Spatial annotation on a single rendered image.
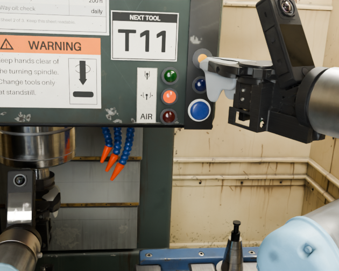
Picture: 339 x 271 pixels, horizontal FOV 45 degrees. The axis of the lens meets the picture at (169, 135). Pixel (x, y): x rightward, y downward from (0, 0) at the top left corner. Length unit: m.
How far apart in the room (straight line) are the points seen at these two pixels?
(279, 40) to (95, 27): 0.27
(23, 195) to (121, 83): 0.28
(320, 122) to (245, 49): 1.28
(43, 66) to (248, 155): 1.33
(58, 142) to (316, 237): 0.59
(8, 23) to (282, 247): 0.48
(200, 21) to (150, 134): 0.78
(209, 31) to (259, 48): 1.12
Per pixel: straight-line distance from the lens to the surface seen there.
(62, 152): 0.83
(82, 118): 0.64
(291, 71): 0.49
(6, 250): 0.69
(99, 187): 1.38
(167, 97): 0.63
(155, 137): 1.36
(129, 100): 0.63
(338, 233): 0.34
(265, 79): 0.51
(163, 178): 1.42
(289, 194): 1.99
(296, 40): 0.51
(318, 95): 0.45
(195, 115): 0.64
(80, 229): 1.46
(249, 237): 2.03
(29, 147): 0.81
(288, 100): 0.51
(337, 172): 1.73
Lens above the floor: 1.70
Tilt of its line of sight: 17 degrees down
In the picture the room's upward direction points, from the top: 2 degrees clockwise
